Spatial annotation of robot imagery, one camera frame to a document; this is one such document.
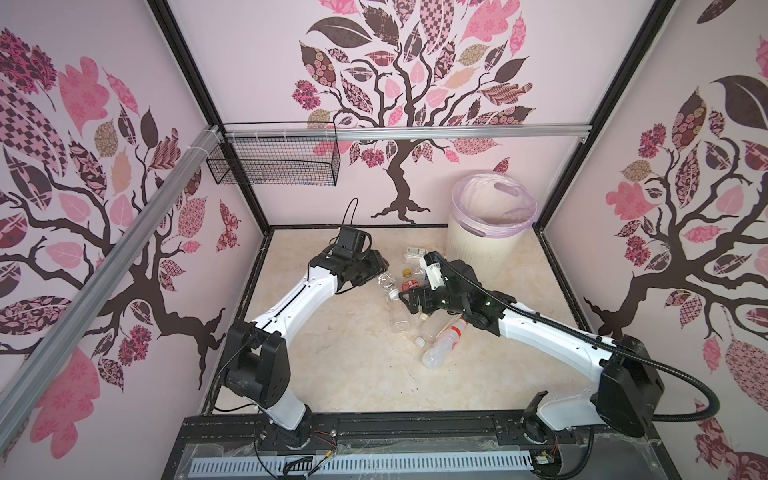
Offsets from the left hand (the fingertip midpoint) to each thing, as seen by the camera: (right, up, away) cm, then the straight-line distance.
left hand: (383, 270), depth 85 cm
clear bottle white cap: (+15, -18, +5) cm, 24 cm away
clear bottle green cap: (+4, -15, +7) cm, 17 cm away
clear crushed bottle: (+1, -3, -4) cm, 5 cm away
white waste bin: (+33, +4, +6) cm, 34 cm away
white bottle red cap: (+18, -22, 0) cm, 28 cm away
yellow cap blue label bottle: (+9, -2, +18) cm, 20 cm away
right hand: (+8, -4, -5) cm, 10 cm away
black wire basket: (-47, +44, +37) cm, 74 cm away
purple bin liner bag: (+38, +22, +17) cm, 46 cm away
